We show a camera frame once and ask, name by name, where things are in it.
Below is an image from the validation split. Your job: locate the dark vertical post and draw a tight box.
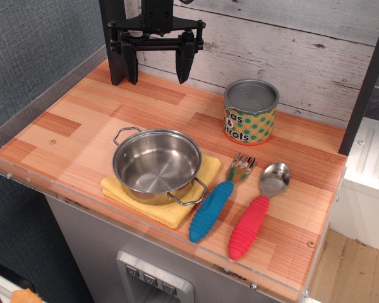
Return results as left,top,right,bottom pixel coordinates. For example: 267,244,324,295
98,0,127,86
338,0,379,156

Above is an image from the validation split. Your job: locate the orange object bottom left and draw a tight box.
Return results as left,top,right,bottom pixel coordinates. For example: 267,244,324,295
10,288,44,303

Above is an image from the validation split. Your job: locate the dark vertical post right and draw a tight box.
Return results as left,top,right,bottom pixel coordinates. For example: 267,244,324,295
338,0,379,156

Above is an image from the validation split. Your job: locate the blue handled metal fork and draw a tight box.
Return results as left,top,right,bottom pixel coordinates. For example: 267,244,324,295
189,153,256,242

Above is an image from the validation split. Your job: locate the red handled metal spoon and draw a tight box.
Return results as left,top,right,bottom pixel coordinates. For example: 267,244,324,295
227,162,291,260

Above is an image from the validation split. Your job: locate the silver dispenser button panel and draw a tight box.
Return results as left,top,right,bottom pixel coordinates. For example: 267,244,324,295
116,250,195,302

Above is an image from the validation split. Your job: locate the peas and carrots can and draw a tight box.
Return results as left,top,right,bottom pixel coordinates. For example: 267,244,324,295
224,79,280,146

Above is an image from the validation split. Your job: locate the dark vertical post left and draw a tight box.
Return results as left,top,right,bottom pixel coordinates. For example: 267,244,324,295
98,0,127,86

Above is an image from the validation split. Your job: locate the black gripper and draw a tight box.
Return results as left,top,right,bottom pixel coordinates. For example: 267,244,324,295
107,1,206,85

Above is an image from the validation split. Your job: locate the white cabinet at right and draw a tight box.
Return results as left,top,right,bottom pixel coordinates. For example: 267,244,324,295
329,118,379,249

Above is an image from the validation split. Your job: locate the yellow folded cloth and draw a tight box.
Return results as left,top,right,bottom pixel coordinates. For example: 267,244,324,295
100,155,221,229

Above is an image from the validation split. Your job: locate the stainless steel pot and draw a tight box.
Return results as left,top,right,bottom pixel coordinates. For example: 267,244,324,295
112,126,208,206

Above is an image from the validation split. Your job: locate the grey toy fridge cabinet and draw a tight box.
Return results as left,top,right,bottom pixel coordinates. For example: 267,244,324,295
47,197,274,302

